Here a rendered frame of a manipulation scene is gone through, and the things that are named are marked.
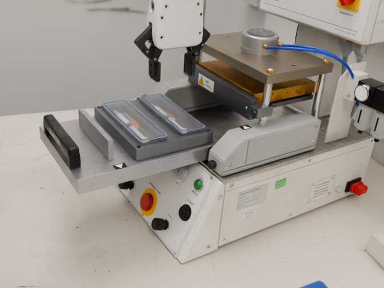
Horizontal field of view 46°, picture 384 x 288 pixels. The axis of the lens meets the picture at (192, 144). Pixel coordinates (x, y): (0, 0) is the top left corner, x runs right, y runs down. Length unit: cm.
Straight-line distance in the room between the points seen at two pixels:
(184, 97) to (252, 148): 28
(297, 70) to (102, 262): 54
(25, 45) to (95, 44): 34
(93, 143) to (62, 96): 159
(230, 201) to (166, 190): 15
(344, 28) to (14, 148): 90
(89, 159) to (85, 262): 22
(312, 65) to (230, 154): 25
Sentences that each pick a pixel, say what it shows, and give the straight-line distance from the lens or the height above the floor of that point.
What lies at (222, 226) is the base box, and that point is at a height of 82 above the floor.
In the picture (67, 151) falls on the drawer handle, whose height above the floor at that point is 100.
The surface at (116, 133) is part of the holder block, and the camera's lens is 87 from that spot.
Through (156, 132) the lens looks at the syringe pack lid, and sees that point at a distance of 83.
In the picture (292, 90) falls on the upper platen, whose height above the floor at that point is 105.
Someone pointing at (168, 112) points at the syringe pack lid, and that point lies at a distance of 91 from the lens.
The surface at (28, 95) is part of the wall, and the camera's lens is 243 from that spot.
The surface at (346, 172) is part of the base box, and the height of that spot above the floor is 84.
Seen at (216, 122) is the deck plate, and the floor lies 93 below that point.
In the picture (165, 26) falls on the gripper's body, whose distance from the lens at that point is 82.
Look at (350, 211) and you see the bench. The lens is 116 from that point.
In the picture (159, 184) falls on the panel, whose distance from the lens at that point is 98.
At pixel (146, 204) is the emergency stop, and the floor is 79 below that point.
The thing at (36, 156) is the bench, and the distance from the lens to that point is 128.
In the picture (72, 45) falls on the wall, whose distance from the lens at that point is 236.
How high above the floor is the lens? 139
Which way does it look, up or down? 29 degrees down
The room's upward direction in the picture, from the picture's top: 4 degrees clockwise
